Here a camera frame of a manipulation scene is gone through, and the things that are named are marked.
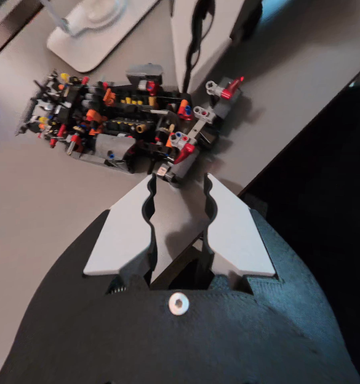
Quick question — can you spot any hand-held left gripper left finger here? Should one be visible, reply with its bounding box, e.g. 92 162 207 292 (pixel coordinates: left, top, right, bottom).
83 173 158 285

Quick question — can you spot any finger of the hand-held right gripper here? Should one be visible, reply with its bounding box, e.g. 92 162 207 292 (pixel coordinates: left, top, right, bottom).
169 0 198 94
186 0 247 92

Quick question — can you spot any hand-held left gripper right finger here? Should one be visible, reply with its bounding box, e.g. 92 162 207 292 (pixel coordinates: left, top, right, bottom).
202 173 277 279

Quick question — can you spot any multicoloured lego car model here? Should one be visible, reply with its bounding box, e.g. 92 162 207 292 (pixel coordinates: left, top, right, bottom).
14 62 247 187

